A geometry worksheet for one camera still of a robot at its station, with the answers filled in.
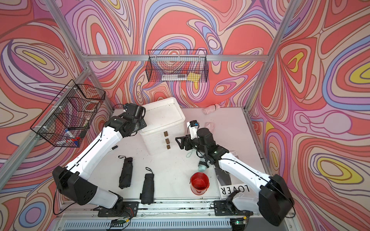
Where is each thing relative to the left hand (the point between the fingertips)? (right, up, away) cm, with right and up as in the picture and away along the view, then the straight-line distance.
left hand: (142, 123), depth 80 cm
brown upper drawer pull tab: (+13, -6, 0) cm, 15 cm away
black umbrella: (-10, -30, +2) cm, 31 cm away
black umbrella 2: (+4, -40, -3) cm, 40 cm away
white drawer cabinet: (+13, +1, +2) cm, 13 cm away
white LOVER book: (+49, -34, -2) cm, 59 cm away
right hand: (+22, -10, -2) cm, 24 cm away
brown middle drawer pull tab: (+14, -11, +6) cm, 18 cm away
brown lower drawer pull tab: (+13, -16, +12) cm, 24 cm away
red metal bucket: (+32, -34, 0) cm, 47 cm away
